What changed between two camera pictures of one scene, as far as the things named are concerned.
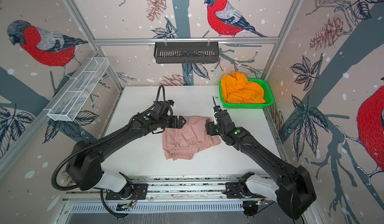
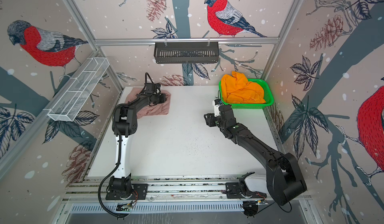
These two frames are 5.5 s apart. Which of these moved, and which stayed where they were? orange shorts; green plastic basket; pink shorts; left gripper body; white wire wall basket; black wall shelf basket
Moved: pink shorts; left gripper body
Stayed: white wire wall basket; orange shorts; black wall shelf basket; green plastic basket
